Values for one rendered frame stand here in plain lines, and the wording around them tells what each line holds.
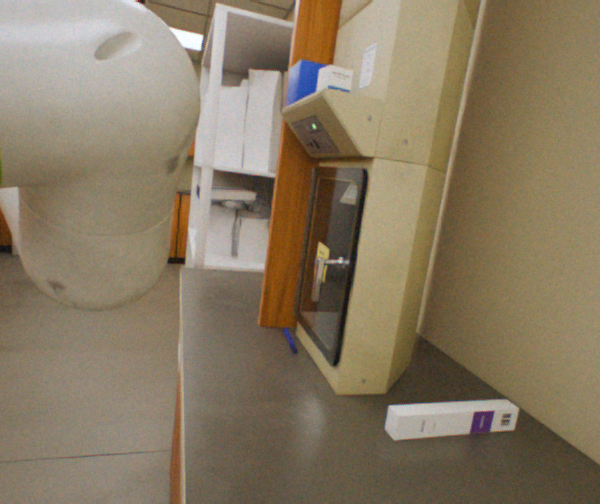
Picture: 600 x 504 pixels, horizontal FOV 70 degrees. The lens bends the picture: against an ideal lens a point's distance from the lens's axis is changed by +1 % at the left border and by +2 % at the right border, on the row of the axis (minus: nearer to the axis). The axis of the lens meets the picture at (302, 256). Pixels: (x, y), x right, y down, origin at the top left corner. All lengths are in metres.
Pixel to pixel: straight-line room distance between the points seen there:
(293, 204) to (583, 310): 0.69
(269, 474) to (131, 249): 0.45
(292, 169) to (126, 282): 0.84
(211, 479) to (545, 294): 0.76
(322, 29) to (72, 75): 0.99
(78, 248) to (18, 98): 0.11
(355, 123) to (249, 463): 0.58
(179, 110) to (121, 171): 0.05
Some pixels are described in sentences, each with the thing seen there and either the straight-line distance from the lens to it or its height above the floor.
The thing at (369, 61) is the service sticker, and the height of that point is 1.59.
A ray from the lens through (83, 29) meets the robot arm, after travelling 0.26.
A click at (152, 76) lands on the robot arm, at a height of 1.40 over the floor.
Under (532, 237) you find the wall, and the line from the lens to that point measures 1.08.
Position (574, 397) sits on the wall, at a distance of 1.02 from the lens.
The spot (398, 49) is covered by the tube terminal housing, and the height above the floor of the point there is 1.59.
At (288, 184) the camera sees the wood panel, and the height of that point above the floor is 1.34.
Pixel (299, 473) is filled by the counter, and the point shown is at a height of 0.94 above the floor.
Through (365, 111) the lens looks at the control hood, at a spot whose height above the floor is 1.48.
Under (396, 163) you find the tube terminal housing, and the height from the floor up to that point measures 1.41.
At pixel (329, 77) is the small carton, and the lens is 0.87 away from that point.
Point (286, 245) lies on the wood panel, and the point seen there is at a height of 1.17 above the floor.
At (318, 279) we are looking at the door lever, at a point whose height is 1.17.
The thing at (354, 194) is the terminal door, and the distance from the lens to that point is 0.82.
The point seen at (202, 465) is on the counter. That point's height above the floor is 0.94.
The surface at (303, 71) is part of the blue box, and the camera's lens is 0.98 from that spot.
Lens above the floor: 1.36
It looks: 10 degrees down
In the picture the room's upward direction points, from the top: 8 degrees clockwise
